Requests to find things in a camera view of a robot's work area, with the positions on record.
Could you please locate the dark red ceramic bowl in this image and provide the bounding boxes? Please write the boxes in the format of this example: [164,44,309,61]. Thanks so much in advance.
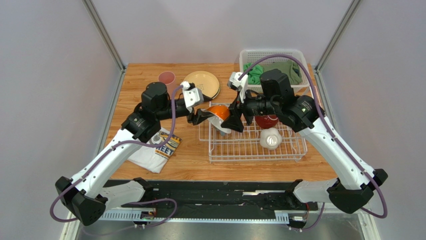
[254,115,279,129]

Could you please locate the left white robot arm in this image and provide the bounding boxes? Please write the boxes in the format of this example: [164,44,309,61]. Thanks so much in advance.
[49,81,212,226]

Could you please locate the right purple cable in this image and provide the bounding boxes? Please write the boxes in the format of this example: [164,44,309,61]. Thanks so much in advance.
[238,54,389,232]

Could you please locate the white plate teal red rim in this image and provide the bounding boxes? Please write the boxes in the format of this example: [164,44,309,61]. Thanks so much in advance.
[202,86,221,100]

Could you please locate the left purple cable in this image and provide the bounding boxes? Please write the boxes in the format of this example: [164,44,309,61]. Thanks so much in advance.
[49,84,185,229]

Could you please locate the olive green shirt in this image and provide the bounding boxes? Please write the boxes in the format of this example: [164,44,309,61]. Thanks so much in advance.
[263,60,303,85]

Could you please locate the white ceramic jar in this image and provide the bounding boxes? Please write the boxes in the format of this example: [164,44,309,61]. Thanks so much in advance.
[259,127,283,151]

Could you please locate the pink plastic cup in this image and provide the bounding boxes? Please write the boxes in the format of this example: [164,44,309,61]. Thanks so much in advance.
[158,71,177,97]

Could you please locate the bright green towel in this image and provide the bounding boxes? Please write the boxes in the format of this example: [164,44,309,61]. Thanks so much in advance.
[247,64,264,85]

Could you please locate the white printed t-shirt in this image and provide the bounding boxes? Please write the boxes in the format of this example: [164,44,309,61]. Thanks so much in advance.
[128,134,183,174]

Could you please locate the cream yellow plate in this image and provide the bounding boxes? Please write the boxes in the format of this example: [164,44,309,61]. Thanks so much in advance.
[183,70,221,91]

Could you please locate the white wire dish rack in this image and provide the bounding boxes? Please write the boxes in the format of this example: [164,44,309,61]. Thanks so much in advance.
[198,118,308,163]

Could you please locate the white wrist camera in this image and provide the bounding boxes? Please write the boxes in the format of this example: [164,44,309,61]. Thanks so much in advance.
[227,72,249,103]
[180,81,205,113]

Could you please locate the purple cable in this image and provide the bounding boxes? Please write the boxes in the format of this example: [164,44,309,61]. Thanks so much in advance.
[49,84,185,229]
[238,54,389,232]

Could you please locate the orange ceramic bowl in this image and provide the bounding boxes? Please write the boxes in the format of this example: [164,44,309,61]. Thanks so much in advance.
[206,104,232,134]

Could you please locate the left aluminium frame post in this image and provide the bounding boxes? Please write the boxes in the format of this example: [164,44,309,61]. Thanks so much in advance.
[82,0,126,72]

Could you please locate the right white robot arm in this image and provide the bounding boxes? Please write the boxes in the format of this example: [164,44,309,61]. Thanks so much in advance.
[222,69,388,214]

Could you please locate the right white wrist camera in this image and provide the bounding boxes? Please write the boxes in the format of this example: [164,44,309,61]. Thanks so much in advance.
[227,72,249,103]

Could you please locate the white plastic laundry basket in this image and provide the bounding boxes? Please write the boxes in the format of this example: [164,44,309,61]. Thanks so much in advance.
[239,48,310,93]

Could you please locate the aluminium frame post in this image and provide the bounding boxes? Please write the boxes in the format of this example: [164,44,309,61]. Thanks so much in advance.
[82,0,126,72]
[315,0,363,71]

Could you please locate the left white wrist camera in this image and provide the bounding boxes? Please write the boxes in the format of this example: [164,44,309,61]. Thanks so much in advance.
[180,81,205,113]

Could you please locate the right aluminium frame post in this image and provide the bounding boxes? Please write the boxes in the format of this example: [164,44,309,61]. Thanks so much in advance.
[315,0,363,71]

